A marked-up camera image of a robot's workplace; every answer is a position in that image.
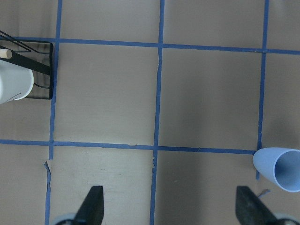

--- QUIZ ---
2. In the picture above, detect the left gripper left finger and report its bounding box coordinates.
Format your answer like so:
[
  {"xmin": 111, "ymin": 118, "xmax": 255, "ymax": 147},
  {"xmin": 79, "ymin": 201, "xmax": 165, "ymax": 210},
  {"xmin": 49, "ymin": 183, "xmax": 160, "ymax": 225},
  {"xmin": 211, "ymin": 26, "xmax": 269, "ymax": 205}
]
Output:
[{"xmin": 72, "ymin": 186, "xmax": 104, "ymax": 225}]

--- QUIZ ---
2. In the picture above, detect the black wire mug rack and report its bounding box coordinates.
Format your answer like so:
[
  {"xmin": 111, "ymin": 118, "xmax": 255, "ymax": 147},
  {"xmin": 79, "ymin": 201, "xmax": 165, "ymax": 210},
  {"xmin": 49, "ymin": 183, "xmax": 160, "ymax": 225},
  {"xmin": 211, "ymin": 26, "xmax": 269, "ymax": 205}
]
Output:
[{"xmin": 0, "ymin": 31, "xmax": 54, "ymax": 100}]

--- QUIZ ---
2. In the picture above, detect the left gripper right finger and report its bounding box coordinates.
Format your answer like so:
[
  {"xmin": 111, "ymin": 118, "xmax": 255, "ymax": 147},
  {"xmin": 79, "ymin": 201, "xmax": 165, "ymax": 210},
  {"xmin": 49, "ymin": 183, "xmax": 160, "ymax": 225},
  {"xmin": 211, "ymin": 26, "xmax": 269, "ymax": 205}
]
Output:
[{"xmin": 235, "ymin": 186, "xmax": 281, "ymax": 225}]

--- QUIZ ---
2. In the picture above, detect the white mug near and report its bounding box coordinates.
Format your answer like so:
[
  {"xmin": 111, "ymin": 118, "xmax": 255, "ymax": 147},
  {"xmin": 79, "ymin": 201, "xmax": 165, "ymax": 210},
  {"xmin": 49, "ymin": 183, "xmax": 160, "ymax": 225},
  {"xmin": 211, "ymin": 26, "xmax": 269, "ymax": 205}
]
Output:
[{"xmin": 0, "ymin": 60, "xmax": 34, "ymax": 104}]

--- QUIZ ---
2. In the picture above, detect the light blue plastic cup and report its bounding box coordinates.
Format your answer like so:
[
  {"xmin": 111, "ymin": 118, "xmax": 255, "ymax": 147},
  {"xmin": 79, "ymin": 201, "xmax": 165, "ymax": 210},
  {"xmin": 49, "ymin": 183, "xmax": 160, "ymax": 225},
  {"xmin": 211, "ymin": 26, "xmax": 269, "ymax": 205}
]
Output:
[{"xmin": 253, "ymin": 147, "xmax": 300, "ymax": 193}]

